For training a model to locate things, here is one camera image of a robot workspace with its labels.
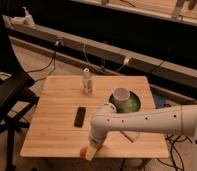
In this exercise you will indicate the green plate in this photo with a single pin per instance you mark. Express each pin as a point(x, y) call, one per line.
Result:
point(133, 104)

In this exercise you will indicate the black chair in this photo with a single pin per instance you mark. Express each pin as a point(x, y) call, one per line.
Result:
point(13, 89)

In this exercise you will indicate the orange red pepper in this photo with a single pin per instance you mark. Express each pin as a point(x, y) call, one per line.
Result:
point(83, 152)

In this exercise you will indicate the white cup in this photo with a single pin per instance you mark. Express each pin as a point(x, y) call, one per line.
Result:
point(120, 95)

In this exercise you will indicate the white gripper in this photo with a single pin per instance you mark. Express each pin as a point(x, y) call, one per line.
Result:
point(97, 143)

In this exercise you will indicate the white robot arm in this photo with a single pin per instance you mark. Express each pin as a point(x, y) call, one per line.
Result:
point(177, 120)

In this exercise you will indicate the black remote control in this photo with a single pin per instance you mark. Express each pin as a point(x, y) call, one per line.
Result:
point(80, 116)

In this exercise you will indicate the white sponge block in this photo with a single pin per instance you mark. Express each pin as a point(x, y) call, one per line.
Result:
point(130, 135)

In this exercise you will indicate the blue object on floor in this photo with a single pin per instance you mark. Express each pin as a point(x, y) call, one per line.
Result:
point(159, 101)

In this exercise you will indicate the wooden table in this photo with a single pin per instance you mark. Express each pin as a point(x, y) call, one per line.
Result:
point(52, 132)

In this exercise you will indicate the white spray bottle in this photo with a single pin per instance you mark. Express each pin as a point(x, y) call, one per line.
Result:
point(28, 18)

